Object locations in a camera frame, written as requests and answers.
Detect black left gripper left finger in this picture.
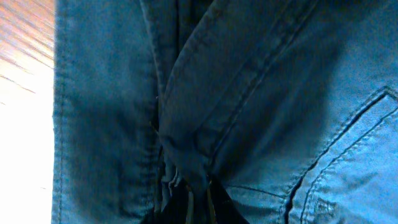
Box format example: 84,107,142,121
142,183,190,224

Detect dark blue denim shorts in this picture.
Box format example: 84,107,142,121
52,0,397,223

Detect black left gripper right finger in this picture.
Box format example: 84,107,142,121
206,179,249,224

